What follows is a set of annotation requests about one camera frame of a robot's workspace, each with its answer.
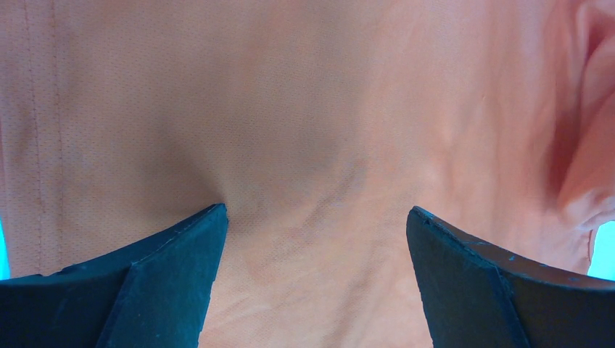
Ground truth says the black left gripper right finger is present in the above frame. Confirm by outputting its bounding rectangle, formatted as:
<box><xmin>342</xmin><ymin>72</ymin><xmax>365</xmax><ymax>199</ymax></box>
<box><xmin>406</xmin><ymin>207</ymin><xmax>614</xmax><ymax>347</ymax></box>

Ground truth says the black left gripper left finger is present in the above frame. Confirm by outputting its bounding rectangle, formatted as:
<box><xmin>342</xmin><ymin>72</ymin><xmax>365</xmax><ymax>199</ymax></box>
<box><xmin>1</xmin><ymin>204</ymin><xmax>228</xmax><ymax>347</ymax></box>

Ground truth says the orange t-shirt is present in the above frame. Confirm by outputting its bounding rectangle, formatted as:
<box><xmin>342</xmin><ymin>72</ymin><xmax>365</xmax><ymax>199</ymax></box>
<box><xmin>1</xmin><ymin>1</ymin><xmax>614</xmax><ymax>347</ymax></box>

